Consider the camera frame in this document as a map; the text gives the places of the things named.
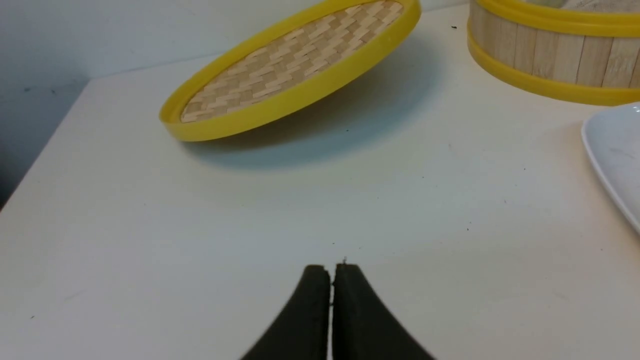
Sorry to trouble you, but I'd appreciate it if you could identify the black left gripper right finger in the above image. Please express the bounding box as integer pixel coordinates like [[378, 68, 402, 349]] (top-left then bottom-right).
[[332, 263, 434, 360]]

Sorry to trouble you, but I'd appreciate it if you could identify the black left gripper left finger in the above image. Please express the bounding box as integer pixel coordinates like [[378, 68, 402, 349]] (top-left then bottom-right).
[[243, 265, 330, 360]]

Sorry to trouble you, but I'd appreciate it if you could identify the white square plate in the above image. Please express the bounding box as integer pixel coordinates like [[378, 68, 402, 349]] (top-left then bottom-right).
[[581, 102, 640, 233]]

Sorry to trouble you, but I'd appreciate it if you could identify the yellow bamboo steamer lid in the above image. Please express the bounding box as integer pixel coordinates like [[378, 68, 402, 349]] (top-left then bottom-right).
[[158, 0, 422, 142]]

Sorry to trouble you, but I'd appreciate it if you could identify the yellow bamboo steamer basket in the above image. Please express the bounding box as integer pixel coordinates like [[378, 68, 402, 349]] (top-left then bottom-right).
[[467, 0, 640, 106]]

